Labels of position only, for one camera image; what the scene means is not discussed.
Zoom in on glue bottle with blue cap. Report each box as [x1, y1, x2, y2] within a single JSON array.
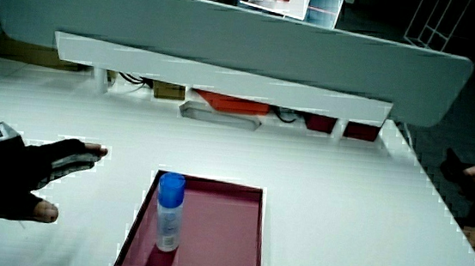
[[152, 171, 187, 254]]

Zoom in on dark red square plate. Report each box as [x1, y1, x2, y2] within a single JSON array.
[[113, 166, 271, 266]]

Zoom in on large brown cardboard box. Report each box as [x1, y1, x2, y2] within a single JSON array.
[[0, 32, 83, 73]]

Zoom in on white desk shelf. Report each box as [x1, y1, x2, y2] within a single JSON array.
[[46, 30, 399, 148]]

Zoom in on orange box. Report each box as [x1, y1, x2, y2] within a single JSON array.
[[192, 88, 272, 118]]

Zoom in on grey desk divider panel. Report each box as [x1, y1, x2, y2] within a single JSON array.
[[0, 0, 475, 131]]

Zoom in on dark red box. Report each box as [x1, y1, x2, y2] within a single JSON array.
[[342, 121, 382, 144], [302, 112, 338, 136]]

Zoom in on black cable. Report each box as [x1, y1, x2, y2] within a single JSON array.
[[271, 106, 300, 125], [117, 71, 155, 88]]

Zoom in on grey cable port cover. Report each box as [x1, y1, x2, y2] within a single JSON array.
[[177, 100, 264, 132]]

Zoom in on white wire rack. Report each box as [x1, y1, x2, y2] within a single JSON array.
[[402, 0, 474, 55]]

